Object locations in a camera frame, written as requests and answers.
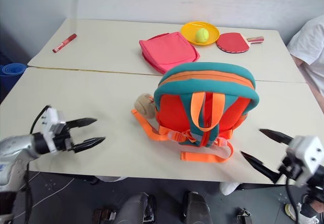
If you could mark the red table tennis paddle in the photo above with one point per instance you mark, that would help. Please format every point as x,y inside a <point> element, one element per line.
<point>231,43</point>

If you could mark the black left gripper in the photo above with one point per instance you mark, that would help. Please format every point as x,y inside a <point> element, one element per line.
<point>62,138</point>

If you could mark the person in white shirt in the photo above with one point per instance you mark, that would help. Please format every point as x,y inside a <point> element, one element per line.
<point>310,39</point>

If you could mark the orange and teal backpack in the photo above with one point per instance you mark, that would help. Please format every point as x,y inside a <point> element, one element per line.
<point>177,110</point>

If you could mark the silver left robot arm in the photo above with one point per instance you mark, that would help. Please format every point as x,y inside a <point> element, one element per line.
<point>15,145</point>

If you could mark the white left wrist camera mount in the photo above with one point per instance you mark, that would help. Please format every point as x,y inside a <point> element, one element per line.
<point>51,115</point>

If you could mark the black rounded robot leg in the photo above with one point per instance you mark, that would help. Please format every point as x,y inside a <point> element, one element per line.
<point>197,207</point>

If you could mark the white shoe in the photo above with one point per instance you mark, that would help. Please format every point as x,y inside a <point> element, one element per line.
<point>229,188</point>

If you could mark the pink fabric bag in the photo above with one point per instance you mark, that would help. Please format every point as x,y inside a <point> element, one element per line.
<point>167,50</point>

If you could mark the yellow-green tennis ball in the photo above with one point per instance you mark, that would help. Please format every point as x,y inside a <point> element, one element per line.
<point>202,35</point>

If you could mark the beige plush toy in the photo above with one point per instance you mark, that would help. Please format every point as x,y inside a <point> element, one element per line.
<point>144,105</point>

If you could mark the yellow plastic plate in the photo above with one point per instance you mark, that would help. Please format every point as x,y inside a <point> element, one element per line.
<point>188,33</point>

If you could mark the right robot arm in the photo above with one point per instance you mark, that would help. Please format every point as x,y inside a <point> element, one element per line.
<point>317,183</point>

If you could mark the white and black sneaker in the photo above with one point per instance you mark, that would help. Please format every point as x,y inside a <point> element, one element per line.
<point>307,214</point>

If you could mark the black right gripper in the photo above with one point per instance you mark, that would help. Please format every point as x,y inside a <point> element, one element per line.
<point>291,169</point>

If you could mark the grey rounded robot leg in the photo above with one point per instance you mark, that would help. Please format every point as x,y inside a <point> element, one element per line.
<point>132,208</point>

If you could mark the red marker pen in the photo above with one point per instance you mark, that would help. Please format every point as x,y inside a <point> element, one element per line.
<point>64,43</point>

